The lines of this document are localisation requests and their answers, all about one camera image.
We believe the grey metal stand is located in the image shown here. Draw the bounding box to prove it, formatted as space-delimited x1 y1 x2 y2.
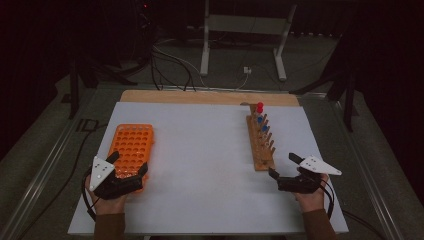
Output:
199 0 298 82

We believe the dark equipment tower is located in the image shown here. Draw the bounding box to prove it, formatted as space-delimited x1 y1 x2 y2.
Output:
134 0 156 66

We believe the black floor cable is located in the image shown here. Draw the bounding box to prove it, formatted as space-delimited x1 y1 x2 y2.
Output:
340 209 386 240
15 122 109 240

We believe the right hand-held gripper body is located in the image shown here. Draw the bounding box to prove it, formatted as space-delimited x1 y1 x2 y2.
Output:
276 154 343 195

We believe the orange plastic tube rack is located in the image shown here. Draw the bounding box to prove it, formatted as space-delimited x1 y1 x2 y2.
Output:
107 123 156 195

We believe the black tripod stand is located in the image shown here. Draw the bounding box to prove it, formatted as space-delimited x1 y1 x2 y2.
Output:
289 31 359 133
67 54 138 120

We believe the white cable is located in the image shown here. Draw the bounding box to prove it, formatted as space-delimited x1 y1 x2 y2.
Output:
233 73 250 92

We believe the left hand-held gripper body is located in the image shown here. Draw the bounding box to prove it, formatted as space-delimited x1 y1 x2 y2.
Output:
88 155 145 201

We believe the wooden peg tube rack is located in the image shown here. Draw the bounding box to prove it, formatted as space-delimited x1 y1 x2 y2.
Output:
240 101 277 173

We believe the hand-held gripper cable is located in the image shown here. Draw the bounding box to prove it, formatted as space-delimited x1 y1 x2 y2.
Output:
318 178 336 220
81 168 102 222

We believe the white board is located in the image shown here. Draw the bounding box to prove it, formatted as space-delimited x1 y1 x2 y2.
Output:
67 101 350 236

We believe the black cable bundle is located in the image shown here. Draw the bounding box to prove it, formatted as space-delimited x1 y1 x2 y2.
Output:
149 41 198 93

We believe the person's right hand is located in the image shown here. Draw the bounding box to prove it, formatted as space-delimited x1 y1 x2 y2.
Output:
293 173 330 214

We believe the left hand-held gripper cable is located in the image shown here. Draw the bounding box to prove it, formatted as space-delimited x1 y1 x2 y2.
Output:
81 168 102 222

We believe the person's left hand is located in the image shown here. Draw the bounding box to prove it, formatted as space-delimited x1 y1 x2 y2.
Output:
84 173 128 216

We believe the right hand-held gripper cable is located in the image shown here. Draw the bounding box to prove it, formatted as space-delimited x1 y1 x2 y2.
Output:
318 178 336 220

